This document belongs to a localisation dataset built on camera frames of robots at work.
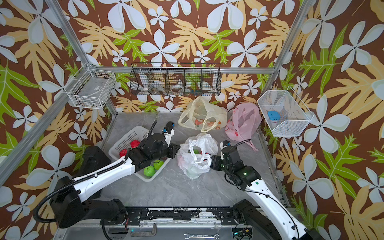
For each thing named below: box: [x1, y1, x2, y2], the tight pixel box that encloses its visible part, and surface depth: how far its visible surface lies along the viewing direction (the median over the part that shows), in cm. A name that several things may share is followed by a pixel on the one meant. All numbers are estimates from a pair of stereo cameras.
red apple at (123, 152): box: [119, 149, 128, 158], surface depth 93 cm
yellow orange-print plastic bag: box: [178, 96, 228, 133], surface depth 100 cm
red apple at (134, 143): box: [130, 140, 141, 149], surface depth 97 cm
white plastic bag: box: [177, 133, 219, 180], surface depth 79 cm
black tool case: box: [73, 146, 111, 178], surface depth 78 cm
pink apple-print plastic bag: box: [225, 102, 263, 152], surface depth 106 cm
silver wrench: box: [184, 233, 220, 240], surface depth 70 cm
